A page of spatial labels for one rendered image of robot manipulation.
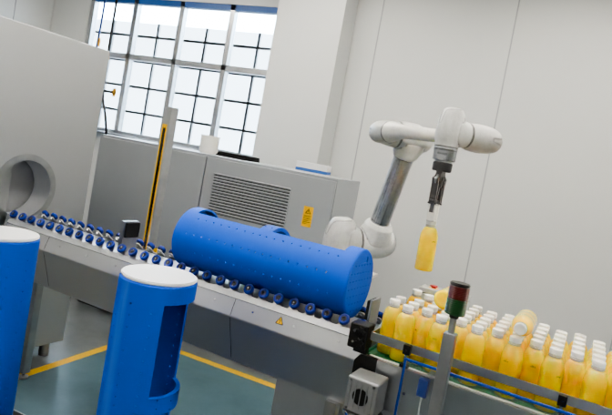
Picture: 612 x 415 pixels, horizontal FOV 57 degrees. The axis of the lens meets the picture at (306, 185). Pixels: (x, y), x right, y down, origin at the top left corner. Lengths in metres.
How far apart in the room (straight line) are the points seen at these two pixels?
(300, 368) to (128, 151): 2.92
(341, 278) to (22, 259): 1.27
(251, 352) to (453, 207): 2.90
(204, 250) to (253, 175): 1.72
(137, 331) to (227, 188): 2.33
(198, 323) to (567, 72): 3.57
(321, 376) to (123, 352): 0.77
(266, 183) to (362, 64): 1.73
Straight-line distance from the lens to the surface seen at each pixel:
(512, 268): 4.98
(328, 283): 2.23
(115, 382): 2.21
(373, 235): 2.95
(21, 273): 2.56
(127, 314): 2.13
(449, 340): 1.86
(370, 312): 2.28
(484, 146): 2.32
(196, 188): 4.44
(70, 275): 3.17
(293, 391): 3.06
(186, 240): 2.59
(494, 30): 5.16
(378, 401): 2.04
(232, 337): 2.54
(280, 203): 4.07
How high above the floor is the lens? 1.56
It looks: 3 degrees down
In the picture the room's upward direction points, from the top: 10 degrees clockwise
